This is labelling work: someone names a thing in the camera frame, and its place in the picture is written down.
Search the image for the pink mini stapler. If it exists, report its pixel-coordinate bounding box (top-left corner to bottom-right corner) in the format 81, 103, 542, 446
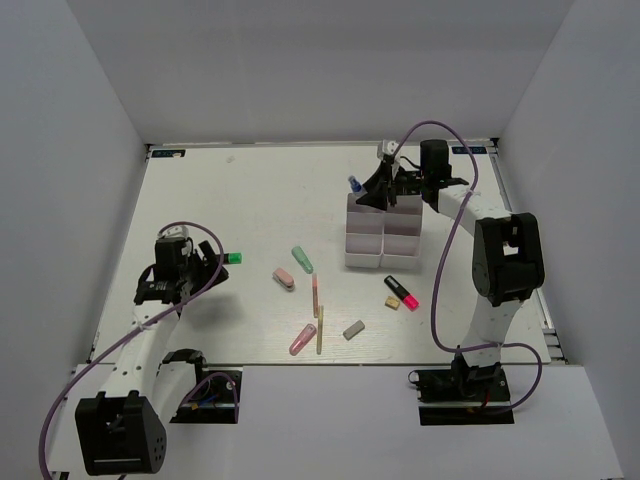
272, 268, 295, 291

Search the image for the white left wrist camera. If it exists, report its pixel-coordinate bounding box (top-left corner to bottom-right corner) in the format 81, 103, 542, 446
157, 224, 189, 240

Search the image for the blue table label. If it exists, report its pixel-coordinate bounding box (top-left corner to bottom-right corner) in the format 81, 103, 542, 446
451, 146, 487, 155
151, 149, 186, 158

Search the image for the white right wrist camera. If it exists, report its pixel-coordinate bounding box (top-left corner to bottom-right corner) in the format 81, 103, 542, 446
377, 140, 399, 160

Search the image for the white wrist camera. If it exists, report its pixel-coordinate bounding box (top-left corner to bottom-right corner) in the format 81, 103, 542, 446
377, 140, 399, 160
157, 224, 189, 240

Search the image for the pink highlighter pen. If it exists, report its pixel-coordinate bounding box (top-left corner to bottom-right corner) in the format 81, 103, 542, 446
289, 324, 317, 356

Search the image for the white organizer tray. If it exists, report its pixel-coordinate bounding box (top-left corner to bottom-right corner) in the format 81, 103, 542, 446
380, 195, 423, 270
344, 193, 384, 269

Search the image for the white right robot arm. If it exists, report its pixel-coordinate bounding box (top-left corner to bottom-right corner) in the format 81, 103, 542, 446
357, 140, 545, 399

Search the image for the orange pink pen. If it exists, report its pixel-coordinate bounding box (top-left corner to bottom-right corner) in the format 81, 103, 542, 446
312, 273, 320, 319

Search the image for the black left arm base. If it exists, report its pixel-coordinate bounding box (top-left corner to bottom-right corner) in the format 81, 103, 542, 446
161, 349, 243, 424

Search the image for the mint green correction tape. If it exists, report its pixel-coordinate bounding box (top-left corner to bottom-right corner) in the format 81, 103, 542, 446
291, 246, 314, 274

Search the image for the left blue table label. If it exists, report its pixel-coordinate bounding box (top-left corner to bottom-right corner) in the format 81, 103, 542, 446
151, 149, 186, 158

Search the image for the grey eraser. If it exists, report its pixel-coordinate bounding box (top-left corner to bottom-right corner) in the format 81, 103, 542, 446
343, 320, 365, 341

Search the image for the right blue table label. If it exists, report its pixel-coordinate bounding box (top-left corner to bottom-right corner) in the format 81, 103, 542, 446
451, 146, 487, 155

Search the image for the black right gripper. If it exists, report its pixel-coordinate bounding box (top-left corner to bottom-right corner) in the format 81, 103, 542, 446
356, 160, 429, 211

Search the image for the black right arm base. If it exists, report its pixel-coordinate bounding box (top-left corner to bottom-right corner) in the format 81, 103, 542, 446
408, 369, 515, 426

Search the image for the white right organizer tray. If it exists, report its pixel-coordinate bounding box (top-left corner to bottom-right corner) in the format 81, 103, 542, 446
380, 195, 423, 270

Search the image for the black pink highlighter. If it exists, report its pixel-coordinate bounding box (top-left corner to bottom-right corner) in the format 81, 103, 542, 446
384, 275, 420, 311

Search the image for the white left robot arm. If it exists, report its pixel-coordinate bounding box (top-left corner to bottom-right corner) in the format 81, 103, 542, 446
75, 234, 228, 476

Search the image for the yellow pen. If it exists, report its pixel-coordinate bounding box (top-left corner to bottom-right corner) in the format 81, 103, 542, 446
316, 305, 324, 355

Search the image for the aluminium table edge rail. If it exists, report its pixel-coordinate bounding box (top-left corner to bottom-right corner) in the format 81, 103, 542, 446
488, 137, 567, 364

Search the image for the white left organizer tray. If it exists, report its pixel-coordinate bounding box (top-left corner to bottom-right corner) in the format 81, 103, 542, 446
344, 193, 384, 269

